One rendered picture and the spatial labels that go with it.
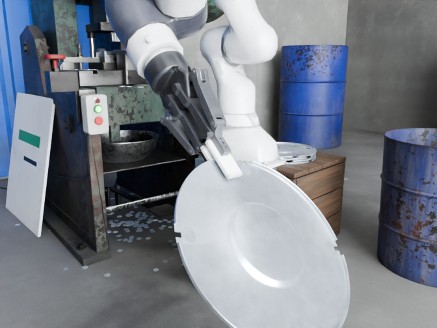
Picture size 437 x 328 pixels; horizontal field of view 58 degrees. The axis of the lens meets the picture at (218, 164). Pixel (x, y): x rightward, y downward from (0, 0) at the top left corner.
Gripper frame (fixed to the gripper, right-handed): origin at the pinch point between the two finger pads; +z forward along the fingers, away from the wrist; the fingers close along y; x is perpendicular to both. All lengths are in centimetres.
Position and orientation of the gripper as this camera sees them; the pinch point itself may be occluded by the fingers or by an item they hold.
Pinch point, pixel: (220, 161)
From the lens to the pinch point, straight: 60.7
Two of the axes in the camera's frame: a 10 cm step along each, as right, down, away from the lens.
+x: 7.1, -1.3, 6.9
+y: 5.1, -5.8, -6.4
